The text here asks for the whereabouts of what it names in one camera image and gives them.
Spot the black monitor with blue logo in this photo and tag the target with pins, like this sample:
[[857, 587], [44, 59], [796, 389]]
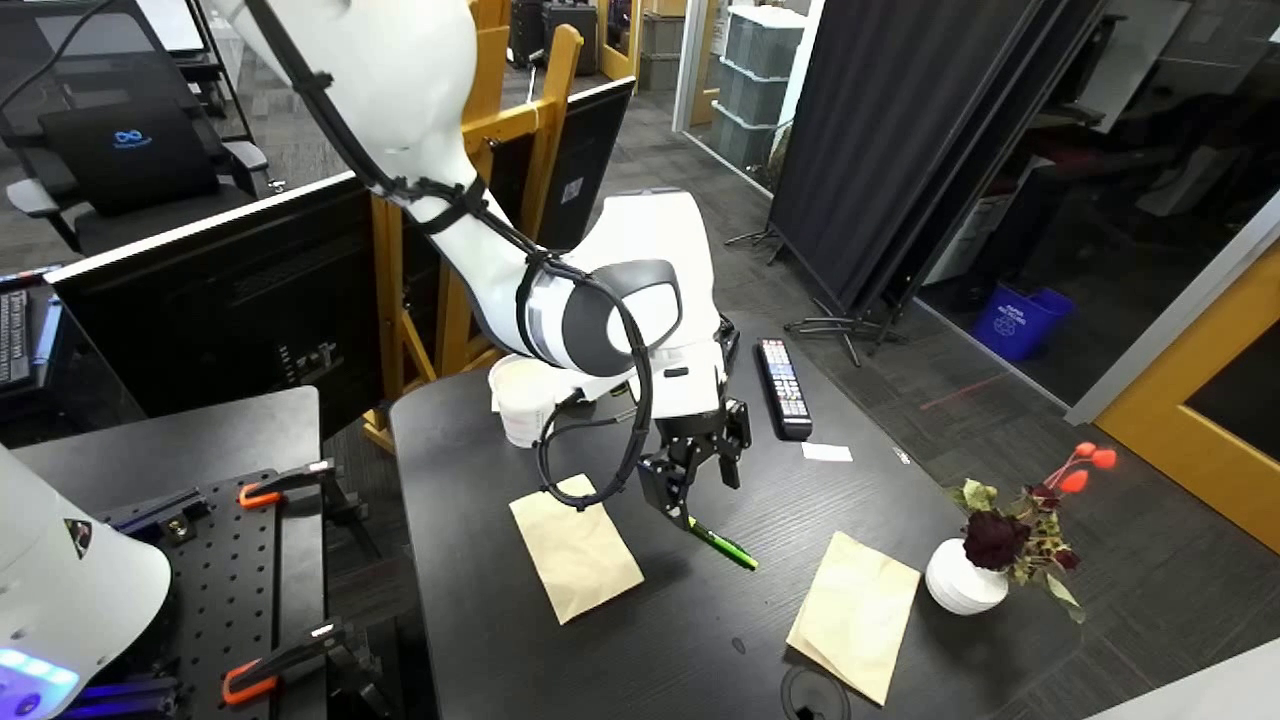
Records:
[[132, 166]]

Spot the long black remote control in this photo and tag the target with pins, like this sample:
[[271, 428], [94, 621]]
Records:
[[784, 384]]

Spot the blue plastic bin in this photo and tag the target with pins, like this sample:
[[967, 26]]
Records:
[[1021, 322]]

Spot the grey plastic drawer unit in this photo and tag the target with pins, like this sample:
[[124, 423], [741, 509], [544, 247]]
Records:
[[756, 83]]

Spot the translucent white mug cup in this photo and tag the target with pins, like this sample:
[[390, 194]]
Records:
[[512, 405]]

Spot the green pen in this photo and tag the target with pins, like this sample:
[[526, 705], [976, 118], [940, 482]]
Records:
[[722, 545]]

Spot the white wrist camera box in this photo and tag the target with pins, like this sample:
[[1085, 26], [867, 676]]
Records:
[[698, 384]]

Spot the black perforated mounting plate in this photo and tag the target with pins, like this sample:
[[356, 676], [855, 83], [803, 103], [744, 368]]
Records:
[[224, 587]]

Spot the dark keyboard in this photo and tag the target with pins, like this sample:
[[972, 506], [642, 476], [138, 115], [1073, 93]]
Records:
[[24, 343]]

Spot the orange black clamp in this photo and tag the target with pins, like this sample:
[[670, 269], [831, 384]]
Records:
[[273, 662], [273, 489]]

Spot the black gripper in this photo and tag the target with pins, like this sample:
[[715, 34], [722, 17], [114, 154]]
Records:
[[693, 436]]

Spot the grey door frame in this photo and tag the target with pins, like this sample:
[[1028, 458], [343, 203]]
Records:
[[1173, 322]]

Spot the black backdrop curtain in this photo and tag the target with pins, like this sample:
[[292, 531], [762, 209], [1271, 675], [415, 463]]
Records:
[[904, 135]]

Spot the grey chair armrest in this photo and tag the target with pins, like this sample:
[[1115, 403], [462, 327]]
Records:
[[42, 206], [248, 166]]

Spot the small white eraser block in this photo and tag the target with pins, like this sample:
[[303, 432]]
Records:
[[826, 452]]

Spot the black backdrop stand legs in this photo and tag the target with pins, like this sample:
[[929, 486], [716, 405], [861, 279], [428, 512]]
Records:
[[826, 322]]

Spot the yellow door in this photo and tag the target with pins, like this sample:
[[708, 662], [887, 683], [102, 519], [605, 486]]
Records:
[[1162, 426]]

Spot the beige paper napkin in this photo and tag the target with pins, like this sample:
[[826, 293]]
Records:
[[580, 562], [566, 394], [855, 618]]

